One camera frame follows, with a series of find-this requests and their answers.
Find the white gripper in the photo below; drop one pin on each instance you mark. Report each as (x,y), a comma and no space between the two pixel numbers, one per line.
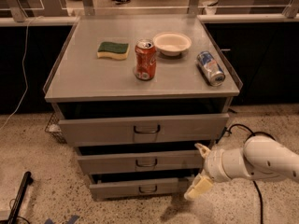
(214,165)

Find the grey drawer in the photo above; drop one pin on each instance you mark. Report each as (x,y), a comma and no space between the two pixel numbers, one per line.
(138,130)
(140,162)
(113,190)

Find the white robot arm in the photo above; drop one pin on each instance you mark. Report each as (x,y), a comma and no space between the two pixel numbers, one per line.
(261,158)

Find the grey bottom drawer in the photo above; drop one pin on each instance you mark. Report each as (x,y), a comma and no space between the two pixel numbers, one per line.
(113,190)

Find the grey top drawer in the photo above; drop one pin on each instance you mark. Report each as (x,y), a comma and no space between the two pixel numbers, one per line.
(138,130)

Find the grey drawer cabinet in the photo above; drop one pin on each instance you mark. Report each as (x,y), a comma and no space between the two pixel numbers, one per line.
(87,87)

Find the blue silver can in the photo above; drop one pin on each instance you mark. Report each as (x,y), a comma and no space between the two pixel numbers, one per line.
(210,69)

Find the white bowl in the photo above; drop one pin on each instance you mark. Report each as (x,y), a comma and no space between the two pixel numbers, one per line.
(171,43)

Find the red soda can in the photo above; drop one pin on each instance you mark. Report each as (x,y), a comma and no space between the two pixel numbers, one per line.
(145,52)

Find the blue floor tape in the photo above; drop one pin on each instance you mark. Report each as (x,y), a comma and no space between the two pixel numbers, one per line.
(73,219)

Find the green yellow sponge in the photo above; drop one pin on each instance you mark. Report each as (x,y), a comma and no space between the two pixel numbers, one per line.
(113,50)

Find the black bar on floor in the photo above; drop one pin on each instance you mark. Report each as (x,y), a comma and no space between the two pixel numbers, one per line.
(26,181)

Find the person's right shoe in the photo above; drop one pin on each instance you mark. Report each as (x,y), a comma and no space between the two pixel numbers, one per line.
(120,2)

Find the wire basket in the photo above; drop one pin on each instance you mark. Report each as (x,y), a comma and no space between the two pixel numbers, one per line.
(54,130)

